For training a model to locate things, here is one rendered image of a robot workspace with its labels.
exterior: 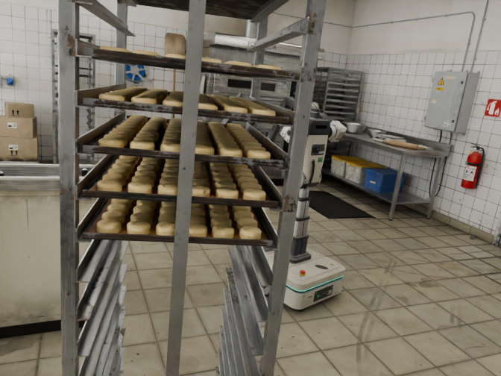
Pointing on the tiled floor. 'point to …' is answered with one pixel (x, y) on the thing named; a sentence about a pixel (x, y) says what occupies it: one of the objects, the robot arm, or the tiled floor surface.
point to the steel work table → (398, 168)
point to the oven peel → (174, 45)
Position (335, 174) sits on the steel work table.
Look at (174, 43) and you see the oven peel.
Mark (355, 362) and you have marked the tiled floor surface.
